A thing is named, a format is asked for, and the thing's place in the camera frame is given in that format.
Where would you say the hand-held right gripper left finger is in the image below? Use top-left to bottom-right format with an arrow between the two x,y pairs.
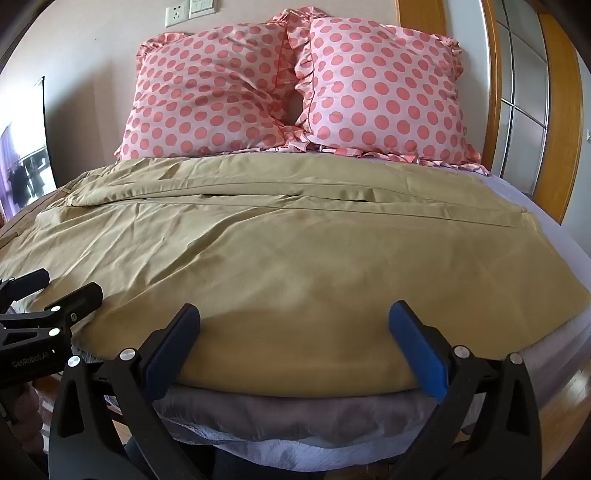
48,303 -> 206,480

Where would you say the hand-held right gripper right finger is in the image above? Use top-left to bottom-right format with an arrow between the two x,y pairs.
389,300 -> 542,480

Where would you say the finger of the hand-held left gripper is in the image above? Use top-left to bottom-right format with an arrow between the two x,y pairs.
0,268 -> 51,306
41,282 -> 103,341

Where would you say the olive green blanket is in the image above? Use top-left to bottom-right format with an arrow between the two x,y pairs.
0,154 -> 591,387

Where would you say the bed with lavender sheet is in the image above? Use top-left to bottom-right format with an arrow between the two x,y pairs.
0,151 -> 591,464

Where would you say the pink polka dot pillow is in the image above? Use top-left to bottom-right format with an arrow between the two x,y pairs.
288,6 -> 491,177
115,21 -> 306,161

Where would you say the wooden framed glass door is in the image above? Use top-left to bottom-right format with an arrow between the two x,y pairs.
482,0 -> 587,227

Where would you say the wooden panel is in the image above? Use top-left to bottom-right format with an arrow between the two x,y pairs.
397,0 -> 448,39

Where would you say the white wall socket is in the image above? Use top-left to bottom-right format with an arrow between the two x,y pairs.
165,2 -> 191,30

